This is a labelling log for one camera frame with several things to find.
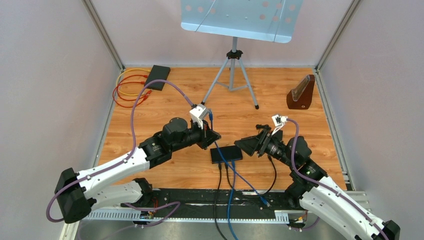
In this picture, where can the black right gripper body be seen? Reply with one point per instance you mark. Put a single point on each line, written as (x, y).
(274, 148)

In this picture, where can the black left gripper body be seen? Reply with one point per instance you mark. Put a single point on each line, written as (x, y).
(196, 135)

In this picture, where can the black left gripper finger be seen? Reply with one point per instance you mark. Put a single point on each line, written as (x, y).
(206, 128)
(209, 137)

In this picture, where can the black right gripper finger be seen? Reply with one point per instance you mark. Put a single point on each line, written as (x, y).
(250, 141)
(252, 150)

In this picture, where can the black network switch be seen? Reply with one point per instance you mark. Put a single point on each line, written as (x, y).
(230, 153)

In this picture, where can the black power adapter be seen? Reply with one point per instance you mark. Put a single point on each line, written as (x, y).
(265, 127)

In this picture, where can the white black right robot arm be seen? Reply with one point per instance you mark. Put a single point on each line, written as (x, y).
(315, 191)

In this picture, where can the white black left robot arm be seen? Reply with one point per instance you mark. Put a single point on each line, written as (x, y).
(112, 172)

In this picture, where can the brown wooden metronome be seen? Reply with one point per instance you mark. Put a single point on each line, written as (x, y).
(300, 97)

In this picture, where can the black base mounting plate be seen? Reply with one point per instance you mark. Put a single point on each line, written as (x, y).
(210, 204)

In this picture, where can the light blue music stand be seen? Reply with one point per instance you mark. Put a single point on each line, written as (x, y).
(262, 20)

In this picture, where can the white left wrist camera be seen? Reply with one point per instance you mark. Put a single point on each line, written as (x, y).
(198, 114)

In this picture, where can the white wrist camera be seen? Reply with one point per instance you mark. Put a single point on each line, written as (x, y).
(279, 122)
(198, 114)

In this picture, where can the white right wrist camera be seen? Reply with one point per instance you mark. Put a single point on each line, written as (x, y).
(279, 122)

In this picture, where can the black spare switch box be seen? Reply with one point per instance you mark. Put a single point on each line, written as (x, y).
(157, 72)

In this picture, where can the aluminium frame rail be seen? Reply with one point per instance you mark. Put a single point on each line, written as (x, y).
(335, 206)

